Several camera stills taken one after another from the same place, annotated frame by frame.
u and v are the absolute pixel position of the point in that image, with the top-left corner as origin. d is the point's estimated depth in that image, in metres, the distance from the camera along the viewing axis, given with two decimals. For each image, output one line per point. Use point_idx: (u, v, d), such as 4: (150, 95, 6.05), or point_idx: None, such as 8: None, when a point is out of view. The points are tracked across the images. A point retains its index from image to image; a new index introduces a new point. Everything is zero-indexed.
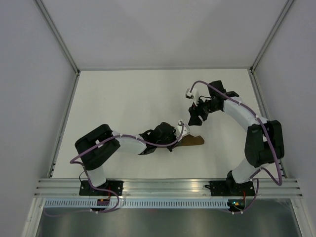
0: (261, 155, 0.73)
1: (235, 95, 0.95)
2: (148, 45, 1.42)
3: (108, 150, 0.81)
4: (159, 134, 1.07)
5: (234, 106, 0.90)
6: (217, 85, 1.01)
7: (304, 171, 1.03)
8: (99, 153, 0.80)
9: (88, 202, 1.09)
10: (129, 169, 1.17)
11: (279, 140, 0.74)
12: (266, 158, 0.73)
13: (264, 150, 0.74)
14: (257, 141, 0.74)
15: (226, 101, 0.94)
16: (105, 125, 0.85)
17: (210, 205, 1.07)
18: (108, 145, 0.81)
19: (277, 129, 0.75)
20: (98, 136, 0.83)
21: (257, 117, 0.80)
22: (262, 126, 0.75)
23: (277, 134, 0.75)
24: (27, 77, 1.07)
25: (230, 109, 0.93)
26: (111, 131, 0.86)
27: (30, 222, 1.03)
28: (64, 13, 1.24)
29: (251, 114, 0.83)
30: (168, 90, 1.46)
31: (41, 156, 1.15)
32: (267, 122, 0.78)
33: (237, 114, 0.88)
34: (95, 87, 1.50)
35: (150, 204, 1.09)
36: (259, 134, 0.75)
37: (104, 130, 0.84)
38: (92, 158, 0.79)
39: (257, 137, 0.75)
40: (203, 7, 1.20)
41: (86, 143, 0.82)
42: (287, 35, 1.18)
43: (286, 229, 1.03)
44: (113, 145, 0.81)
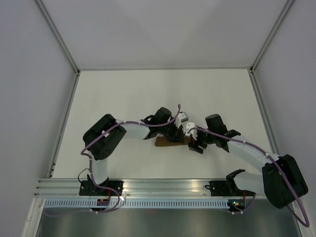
0: (285, 197, 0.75)
1: (237, 133, 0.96)
2: (148, 45, 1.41)
3: (115, 137, 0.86)
4: (160, 116, 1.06)
5: (240, 146, 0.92)
6: (217, 122, 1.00)
7: (304, 171, 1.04)
8: (108, 141, 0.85)
9: (88, 202, 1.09)
10: (130, 168, 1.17)
11: (299, 177, 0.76)
12: (290, 198, 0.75)
13: (286, 192, 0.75)
14: (277, 183, 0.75)
15: (230, 142, 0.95)
16: (108, 114, 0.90)
17: (210, 205, 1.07)
18: (115, 133, 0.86)
19: (292, 164, 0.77)
20: (103, 126, 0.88)
21: (268, 155, 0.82)
22: (276, 165, 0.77)
23: (294, 169, 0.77)
24: (27, 76, 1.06)
25: (236, 149, 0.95)
26: (115, 119, 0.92)
27: (30, 222, 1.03)
28: (64, 13, 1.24)
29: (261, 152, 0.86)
30: (169, 90, 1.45)
31: (41, 156, 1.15)
32: (280, 158, 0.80)
33: (247, 154, 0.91)
34: (95, 87, 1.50)
35: (150, 204, 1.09)
36: (276, 174, 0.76)
37: (108, 119, 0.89)
38: (101, 147, 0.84)
39: (275, 178, 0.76)
40: (204, 8, 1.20)
41: (94, 135, 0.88)
42: (287, 36, 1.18)
43: (286, 229, 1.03)
44: (120, 131, 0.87)
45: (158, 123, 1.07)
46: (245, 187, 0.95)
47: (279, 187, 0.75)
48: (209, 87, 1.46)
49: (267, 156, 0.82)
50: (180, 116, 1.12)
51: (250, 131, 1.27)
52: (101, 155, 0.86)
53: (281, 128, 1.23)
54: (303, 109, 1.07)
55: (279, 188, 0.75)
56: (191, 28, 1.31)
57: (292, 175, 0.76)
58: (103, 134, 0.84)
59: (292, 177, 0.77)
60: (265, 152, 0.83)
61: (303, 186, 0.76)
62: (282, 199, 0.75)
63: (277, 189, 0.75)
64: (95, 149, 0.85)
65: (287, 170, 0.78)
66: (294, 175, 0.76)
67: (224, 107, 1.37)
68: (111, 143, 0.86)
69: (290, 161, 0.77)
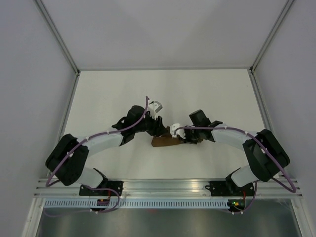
0: (269, 168, 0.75)
1: (219, 123, 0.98)
2: (148, 45, 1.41)
3: (79, 159, 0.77)
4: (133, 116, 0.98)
5: (222, 132, 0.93)
6: (200, 116, 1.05)
7: (304, 171, 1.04)
8: (72, 164, 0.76)
9: (88, 202, 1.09)
10: (129, 168, 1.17)
11: (278, 147, 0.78)
12: (274, 170, 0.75)
13: (269, 164, 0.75)
14: (259, 156, 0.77)
15: (214, 132, 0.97)
16: (67, 135, 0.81)
17: (210, 205, 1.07)
18: (77, 153, 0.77)
19: (269, 137, 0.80)
20: (65, 147, 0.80)
21: (247, 133, 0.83)
22: (256, 139, 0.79)
23: (271, 141, 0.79)
24: (27, 77, 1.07)
25: (220, 136, 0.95)
26: (76, 138, 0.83)
27: (30, 222, 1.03)
28: (64, 14, 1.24)
29: (240, 133, 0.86)
30: (168, 90, 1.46)
31: (40, 156, 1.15)
32: (258, 134, 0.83)
33: (229, 138, 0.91)
34: (95, 87, 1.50)
35: (150, 204, 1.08)
36: (256, 148, 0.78)
37: (69, 140, 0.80)
38: (66, 173, 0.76)
39: (257, 152, 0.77)
40: (204, 8, 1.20)
41: (56, 160, 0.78)
42: (287, 36, 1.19)
43: (286, 229, 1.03)
44: (81, 152, 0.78)
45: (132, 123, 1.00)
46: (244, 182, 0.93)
47: (261, 160, 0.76)
48: (209, 87, 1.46)
49: (247, 134, 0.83)
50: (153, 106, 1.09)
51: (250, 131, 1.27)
52: (68, 180, 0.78)
53: (281, 128, 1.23)
54: (302, 109, 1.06)
55: (261, 161, 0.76)
56: (191, 28, 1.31)
57: (271, 146, 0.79)
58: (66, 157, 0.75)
59: (272, 149, 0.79)
60: (245, 131, 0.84)
61: (285, 156, 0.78)
62: (267, 171, 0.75)
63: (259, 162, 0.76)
64: (60, 176, 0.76)
65: (267, 143, 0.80)
66: (273, 146, 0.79)
67: (224, 107, 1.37)
68: (76, 166, 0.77)
69: (268, 135, 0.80)
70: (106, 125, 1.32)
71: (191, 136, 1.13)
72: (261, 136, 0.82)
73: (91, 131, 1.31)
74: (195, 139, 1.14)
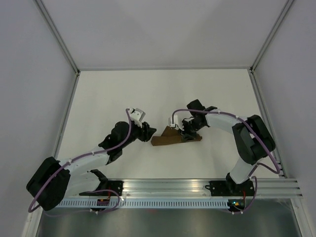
0: (255, 150, 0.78)
1: (214, 108, 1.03)
2: (148, 45, 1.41)
3: (61, 182, 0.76)
4: (117, 135, 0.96)
5: (216, 117, 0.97)
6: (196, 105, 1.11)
7: (304, 171, 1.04)
8: (54, 188, 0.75)
9: (88, 202, 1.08)
10: (129, 168, 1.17)
11: (266, 132, 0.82)
12: (259, 152, 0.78)
13: (256, 145, 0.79)
14: (247, 138, 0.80)
15: (207, 116, 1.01)
16: (48, 158, 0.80)
17: (210, 205, 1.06)
18: (58, 177, 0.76)
19: (258, 123, 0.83)
20: (46, 171, 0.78)
21: (238, 117, 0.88)
22: (245, 123, 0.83)
23: (259, 126, 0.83)
24: (27, 77, 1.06)
25: (213, 121, 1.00)
26: (58, 162, 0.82)
27: (30, 222, 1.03)
28: (64, 14, 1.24)
29: (231, 117, 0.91)
30: (168, 90, 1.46)
31: (40, 156, 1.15)
32: (248, 119, 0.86)
33: (222, 123, 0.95)
34: (95, 87, 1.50)
35: (150, 204, 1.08)
36: (245, 131, 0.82)
37: (50, 163, 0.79)
38: (48, 196, 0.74)
39: (245, 135, 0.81)
40: (204, 8, 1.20)
41: (37, 183, 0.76)
42: (287, 36, 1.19)
43: (286, 229, 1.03)
44: (63, 175, 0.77)
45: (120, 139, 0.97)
46: (244, 178, 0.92)
47: (248, 142, 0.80)
48: (209, 87, 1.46)
49: (238, 118, 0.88)
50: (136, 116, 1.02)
51: None
52: (50, 205, 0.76)
53: (280, 128, 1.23)
54: (302, 109, 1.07)
55: (248, 143, 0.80)
56: (191, 28, 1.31)
57: (259, 131, 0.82)
58: (48, 180, 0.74)
59: (260, 134, 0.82)
60: (236, 115, 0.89)
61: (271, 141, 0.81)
62: (252, 152, 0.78)
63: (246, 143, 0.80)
64: (41, 200, 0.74)
65: (256, 129, 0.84)
66: (261, 131, 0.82)
67: (223, 107, 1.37)
68: (58, 190, 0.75)
69: (257, 119, 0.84)
70: (106, 125, 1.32)
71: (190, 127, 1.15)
72: (251, 121, 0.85)
73: (92, 131, 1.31)
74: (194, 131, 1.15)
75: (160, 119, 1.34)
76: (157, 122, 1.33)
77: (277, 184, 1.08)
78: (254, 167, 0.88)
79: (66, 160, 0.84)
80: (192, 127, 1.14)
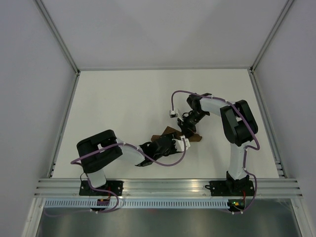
0: (238, 131, 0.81)
1: (209, 94, 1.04)
2: (148, 45, 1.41)
3: (109, 158, 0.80)
4: (156, 147, 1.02)
5: (208, 101, 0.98)
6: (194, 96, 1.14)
7: (304, 172, 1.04)
8: (101, 158, 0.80)
9: (88, 202, 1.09)
10: (129, 168, 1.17)
11: (250, 115, 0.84)
12: (243, 133, 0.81)
13: (240, 127, 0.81)
14: (232, 119, 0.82)
15: (201, 100, 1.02)
16: (110, 131, 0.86)
17: (210, 205, 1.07)
18: (110, 151, 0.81)
19: (245, 107, 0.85)
20: (102, 140, 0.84)
21: (227, 101, 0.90)
22: (234, 107, 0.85)
23: (247, 111, 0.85)
24: (27, 78, 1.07)
25: (206, 106, 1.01)
26: (115, 138, 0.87)
27: (30, 222, 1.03)
28: (64, 13, 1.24)
29: (221, 102, 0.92)
30: (168, 90, 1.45)
31: (41, 156, 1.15)
32: (236, 103, 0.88)
33: (213, 107, 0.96)
34: (95, 87, 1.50)
35: (150, 204, 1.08)
36: (231, 113, 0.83)
37: (109, 136, 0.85)
38: (92, 162, 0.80)
39: (231, 117, 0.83)
40: (203, 8, 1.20)
41: (89, 145, 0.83)
42: (287, 36, 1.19)
43: (286, 229, 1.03)
44: (116, 151, 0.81)
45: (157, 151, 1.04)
46: (240, 172, 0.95)
47: (233, 123, 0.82)
48: (209, 87, 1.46)
49: (227, 102, 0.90)
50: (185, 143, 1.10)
51: None
52: (91, 170, 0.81)
53: (280, 128, 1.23)
54: (302, 109, 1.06)
55: (233, 124, 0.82)
56: (191, 28, 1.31)
57: (245, 114, 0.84)
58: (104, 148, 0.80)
59: (245, 116, 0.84)
60: (226, 99, 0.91)
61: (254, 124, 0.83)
62: (235, 133, 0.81)
63: (231, 124, 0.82)
64: (86, 162, 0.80)
65: (242, 112, 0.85)
66: (246, 114, 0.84)
67: None
68: (105, 161, 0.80)
69: (244, 104, 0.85)
70: (106, 125, 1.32)
71: (188, 118, 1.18)
72: (238, 106, 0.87)
73: (92, 131, 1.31)
74: (193, 122, 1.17)
75: (160, 118, 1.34)
76: (157, 122, 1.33)
77: (277, 184, 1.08)
78: (245, 153, 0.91)
79: (121, 140, 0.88)
80: (192, 118, 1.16)
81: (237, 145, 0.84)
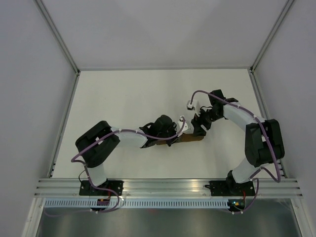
0: (260, 153, 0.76)
1: (235, 100, 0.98)
2: (148, 45, 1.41)
3: (108, 146, 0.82)
4: (160, 126, 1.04)
5: (232, 109, 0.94)
6: (217, 94, 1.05)
7: (304, 171, 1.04)
8: (101, 149, 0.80)
9: (88, 202, 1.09)
10: (129, 168, 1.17)
11: (278, 139, 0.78)
12: (265, 157, 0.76)
13: (263, 150, 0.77)
14: (256, 140, 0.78)
15: (225, 107, 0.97)
16: (103, 122, 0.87)
17: (210, 205, 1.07)
18: (108, 141, 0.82)
19: (274, 128, 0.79)
20: (98, 133, 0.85)
21: (255, 117, 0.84)
22: (260, 125, 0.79)
23: (275, 133, 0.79)
24: (27, 79, 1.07)
25: (229, 113, 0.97)
26: (110, 127, 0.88)
27: (30, 222, 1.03)
28: (64, 13, 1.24)
29: (249, 115, 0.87)
30: (168, 90, 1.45)
31: (41, 156, 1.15)
32: (266, 122, 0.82)
33: (237, 117, 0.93)
34: (95, 87, 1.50)
35: (150, 204, 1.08)
36: (257, 132, 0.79)
37: (103, 127, 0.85)
38: (93, 155, 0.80)
39: (256, 137, 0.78)
40: (203, 7, 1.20)
41: (86, 141, 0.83)
42: (287, 36, 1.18)
43: (286, 229, 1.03)
44: (114, 140, 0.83)
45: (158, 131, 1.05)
46: (244, 180, 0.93)
47: (256, 144, 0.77)
48: (209, 87, 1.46)
49: (255, 118, 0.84)
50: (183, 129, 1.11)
51: None
52: (93, 163, 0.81)
53: (280, 128, 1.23)
54: (302, 109, 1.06)
55: (256, 145, 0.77)
56: (191, 28, 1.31)
57: (272, 136, 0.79)
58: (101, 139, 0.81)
59: (272, 138, 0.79)
60: (254, 114, 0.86)
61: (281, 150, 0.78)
62: (257, 155, 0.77)
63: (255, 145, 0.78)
64: (87, 157, 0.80)
65: (269, 133, 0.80)
66: (274, 137, 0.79)
67: None
68: (105, 151, 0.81)
69: (274, 125, 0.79)
70: None
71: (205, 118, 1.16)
72: (267, 125, 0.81)
73: None
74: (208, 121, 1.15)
75: None
76: None
77: (277, 184, 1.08)
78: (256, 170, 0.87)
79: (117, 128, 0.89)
80: (209, 116, 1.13)
81: (254, 166, 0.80)
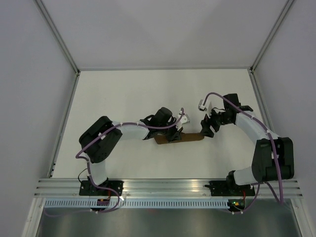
0: (267, 172, 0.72)
1: (249, 109, 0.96)
2: (148, 44, 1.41)
3: (111, 140, 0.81)
4: (161, 116, 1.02)
5: (247, 120, 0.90)
6: (232, 98, 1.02)
7: (304, 171, 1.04)
8: (104, 144, 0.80)
9: (88, 202, 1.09)
10: (130, 168, 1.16)
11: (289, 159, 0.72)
12: (272, 176, 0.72)
13: (271, 168, 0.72)
14: (265, 157, 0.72)
15: (239, 114, 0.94)
16: (104, 117, 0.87)
17: (210, 205, 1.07)
18: (110, 135, 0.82)
19: (287, 146, 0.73)
20: (100, 128, 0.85)
21: (268, 133, 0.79)
22: (272, 143, 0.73)
23: (287, 152, 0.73)
24: (27, 79, 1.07)
25: (242, 122, 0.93)
26: (112, 122, 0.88)
27: (30, 222, 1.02)
28: (64, 13, 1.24)
29: (262, 129, 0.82)
30: (168, 90, 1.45)
31: (41, 156, 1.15)
32: (279, 138, 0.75)
33: (250, 129, 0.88)
34: (95, 87, 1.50)
35: (150, 204, 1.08)
36: (268, 150, 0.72)
37: (105, 122, 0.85)
38: (97, 150, 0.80)
39: (266, 154, 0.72)
40: (203, 7, 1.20)
41: (90, 138, 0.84)
42: (287, 36, 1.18)
43: (286, 229, 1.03)
44: (116, 133, 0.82)
45: (159, 123, 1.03)
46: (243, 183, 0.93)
47: (265, 162, 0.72)
48: (209, 87, 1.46)
49: (267, 133, 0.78)
50: (182, 119, 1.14)
51: None
52: (98, 159, 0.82)
53: (281, 128, 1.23)
54: (302, 109, 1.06)
55: (264, 163, 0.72)
56: (191, 28, 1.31)
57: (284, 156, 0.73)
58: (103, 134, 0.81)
59: (283, 158, 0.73)
60: (267, 129, 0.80)
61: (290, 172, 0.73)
62: (264, 173, 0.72)
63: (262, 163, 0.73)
64: (91, 152, 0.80)
65: (280, 152, 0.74)
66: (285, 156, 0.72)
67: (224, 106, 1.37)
68: (108, 145, 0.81)
69: (288, 144, 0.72)
70: None
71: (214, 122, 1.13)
72: (280, 141, 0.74)
73: None
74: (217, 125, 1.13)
75: None
76: None
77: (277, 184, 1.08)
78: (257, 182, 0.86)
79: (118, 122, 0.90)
80: (218, 120, 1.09)
81: (257, 181, 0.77)
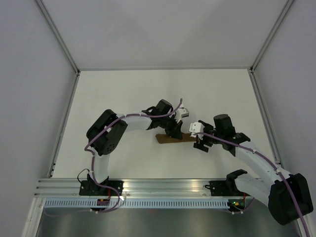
0: (289, 214, 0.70)
1: (246, 138, 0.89)
2: (148, 44, 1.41)
3: (118, 132, 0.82)
4: (162, 107, 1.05)
5: (250, 156, 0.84)
6: (226, 124, 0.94)
7: (304, 172, 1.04)
8: (111, 136, 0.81)
9: (88, 202, 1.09)
10: (129, 169, 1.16)
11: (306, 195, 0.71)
12: (294, 216, 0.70)
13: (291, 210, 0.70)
14: (284, 200, 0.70)
15: (238, 148, 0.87)
16: (107, 110, 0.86)
17: (210, 205, 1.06)
18: (116, 127, 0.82)
19: (301, 183, 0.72)
20: (105, 121, 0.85)
21: (278, 172, 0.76)
22: (287, 183, 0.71)
23: (302, 188, 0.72)
24: (27, 78, 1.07)
25: (243, 156, 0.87)
26: (116, 114, 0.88)
27: (30, 222, 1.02)
28: (64, 13, 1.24)
29: (271, 168, 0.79)
30: (168, 90, 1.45)
31: (41, 156, 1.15)
32: (291, 177, 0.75)
33: (255, 166, 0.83)
34: (95, 87, 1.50)
35: (150, 204, 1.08)
36: (285, 192, 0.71)
37: (109, 115, 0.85)
38: (105, 142, 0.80)
39: (284, 197, 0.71)
40: (204, 7, 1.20)
41: (96, 131, 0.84)
42: (287, 36, 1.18)
43: (286, 229, 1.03)
44: (121, 124, 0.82)
45: (160, 113, 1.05)
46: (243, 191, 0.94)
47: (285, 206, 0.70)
48: (209, 87, 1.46)
49: (278, 173, 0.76)
50: (180, 111, 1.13)
51: (250, 131, 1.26)
52: (106, 150, 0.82)
53: (281, 128, 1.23)
54: (302, 109, 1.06)
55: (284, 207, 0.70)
56: (191, 28, 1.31)
57: (300, 193, 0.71)
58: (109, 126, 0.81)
59: (299, 195, 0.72)
60: (277, 169, 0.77)
61: (309, 205, 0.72)
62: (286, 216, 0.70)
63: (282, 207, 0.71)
64: (99, 145, 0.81)
65: (295, 188, 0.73)
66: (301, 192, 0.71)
67: (224, 106, 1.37)
68: (115, 137, 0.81)
69: (301, 180, 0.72)
70: None
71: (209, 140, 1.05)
72: (293, 179, 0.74)
73: None
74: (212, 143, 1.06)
75: None
76: None
77: None
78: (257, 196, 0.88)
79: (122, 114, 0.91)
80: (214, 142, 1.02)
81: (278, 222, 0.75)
